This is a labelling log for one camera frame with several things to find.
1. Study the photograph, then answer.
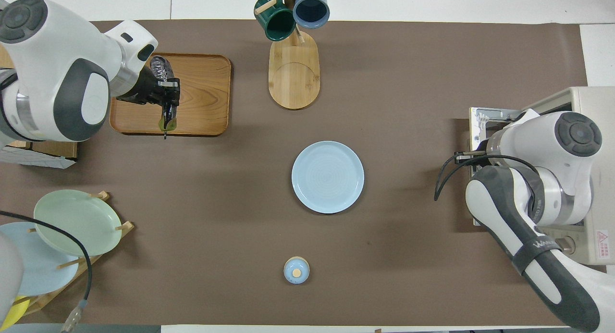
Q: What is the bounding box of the blue mug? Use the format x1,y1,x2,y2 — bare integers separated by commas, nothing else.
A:
293,0,331,29

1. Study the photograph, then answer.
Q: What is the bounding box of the wooden plate rack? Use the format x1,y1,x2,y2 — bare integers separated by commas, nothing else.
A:
19,191,134,317

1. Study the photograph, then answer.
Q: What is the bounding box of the small blue lidded jar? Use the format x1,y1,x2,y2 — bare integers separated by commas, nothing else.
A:
283,256,310,284

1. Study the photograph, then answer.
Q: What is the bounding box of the yellow plate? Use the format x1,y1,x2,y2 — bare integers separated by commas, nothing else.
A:
0,295,29,326

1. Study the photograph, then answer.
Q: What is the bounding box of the wooden serving tray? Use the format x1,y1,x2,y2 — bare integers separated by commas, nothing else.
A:
110,53,232,136

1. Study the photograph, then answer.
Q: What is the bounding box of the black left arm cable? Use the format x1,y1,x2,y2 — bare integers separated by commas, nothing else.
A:
0,210,93,333

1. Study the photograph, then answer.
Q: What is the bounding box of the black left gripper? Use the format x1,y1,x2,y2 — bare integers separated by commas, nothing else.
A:
117,66,181,108

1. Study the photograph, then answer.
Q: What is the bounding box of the brown table mat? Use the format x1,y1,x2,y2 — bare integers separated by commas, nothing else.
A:
0,20,608,326

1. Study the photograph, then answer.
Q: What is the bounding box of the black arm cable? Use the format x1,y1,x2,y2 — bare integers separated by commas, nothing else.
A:
435,152,539,201
0,210,93,333

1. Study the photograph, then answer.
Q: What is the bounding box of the dark green mug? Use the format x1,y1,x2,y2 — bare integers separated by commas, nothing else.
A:
254,0,296,41

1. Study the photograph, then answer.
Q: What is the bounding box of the wooden mug tree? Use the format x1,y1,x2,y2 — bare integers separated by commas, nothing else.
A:
255,0,332,110

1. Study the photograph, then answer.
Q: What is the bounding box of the light blue racked plate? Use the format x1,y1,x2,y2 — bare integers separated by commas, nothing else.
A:
0,222,80,296

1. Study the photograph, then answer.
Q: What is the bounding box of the pale green racked plate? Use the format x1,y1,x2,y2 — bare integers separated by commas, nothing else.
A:
34,189,123,257

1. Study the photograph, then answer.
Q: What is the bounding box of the white toaster oven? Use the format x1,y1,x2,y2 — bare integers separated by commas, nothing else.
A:
468,86,615,265

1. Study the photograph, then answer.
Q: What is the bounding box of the wire and wood shelf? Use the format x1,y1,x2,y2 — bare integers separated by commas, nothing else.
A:
0,45,78,160

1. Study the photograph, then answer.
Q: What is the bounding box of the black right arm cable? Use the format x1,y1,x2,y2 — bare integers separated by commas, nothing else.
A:
435,152,539,201

